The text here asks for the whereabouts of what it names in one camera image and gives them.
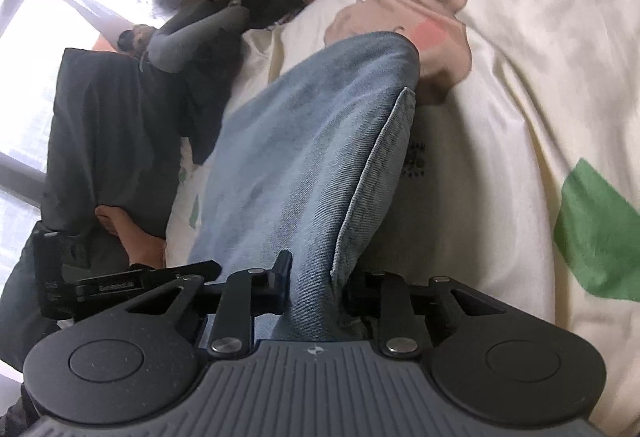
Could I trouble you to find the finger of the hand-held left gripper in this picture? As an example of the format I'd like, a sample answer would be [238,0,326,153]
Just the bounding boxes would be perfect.
[145,261,223,288]

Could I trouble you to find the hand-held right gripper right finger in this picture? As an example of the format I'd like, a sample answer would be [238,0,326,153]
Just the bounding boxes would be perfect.
[344,271,493,359]

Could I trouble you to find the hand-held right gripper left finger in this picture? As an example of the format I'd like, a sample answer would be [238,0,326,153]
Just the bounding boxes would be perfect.
[126,251,292,360]

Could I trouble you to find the blue denim pants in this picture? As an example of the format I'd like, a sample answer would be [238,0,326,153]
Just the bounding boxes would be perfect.
[187,31,421,343]

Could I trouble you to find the person's foot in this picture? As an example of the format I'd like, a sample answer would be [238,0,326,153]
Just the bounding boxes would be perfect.
[94,204,167,270]

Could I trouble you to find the dark pillow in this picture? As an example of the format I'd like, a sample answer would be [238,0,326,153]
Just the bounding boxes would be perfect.
[0,47,183,368]

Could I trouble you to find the grey plush toy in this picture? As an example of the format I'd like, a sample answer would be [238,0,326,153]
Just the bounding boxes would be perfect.
[142,2,251,73]

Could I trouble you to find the brown bear plush with cap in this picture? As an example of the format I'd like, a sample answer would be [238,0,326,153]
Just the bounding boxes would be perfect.
[117,24,153,58]

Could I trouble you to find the cream bear printed bed sheet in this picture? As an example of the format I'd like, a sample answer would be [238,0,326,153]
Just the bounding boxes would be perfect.
[165,0,640,333]

